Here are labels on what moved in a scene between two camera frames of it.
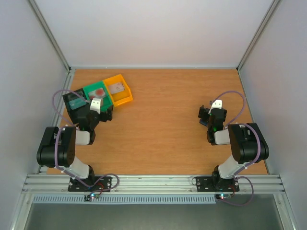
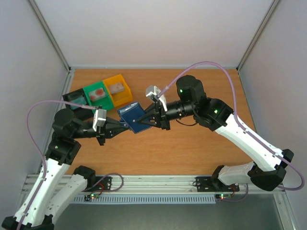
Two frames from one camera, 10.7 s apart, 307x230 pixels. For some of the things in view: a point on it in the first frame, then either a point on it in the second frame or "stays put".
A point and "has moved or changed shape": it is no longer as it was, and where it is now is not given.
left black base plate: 93,184 stays put
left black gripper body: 105,118 → 101,136
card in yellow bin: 116,87 stays put
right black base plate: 210,184 stays put
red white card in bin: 98,93 stays put
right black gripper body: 205,114 → 162,117
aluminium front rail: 154,184 stays put
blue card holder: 204,122 has moved or changed shape
